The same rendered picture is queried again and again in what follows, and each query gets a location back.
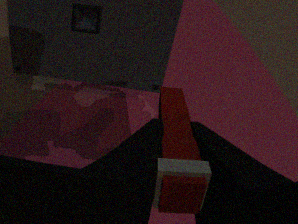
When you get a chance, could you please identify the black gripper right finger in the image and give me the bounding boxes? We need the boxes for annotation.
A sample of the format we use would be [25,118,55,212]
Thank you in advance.
[190,121,298,224]

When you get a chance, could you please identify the dark grey sloped panel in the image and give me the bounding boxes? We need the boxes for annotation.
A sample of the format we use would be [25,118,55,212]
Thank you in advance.
[8,0,184,93]

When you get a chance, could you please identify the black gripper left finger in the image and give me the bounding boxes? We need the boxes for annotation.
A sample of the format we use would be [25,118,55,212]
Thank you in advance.
[0,119,165,224]

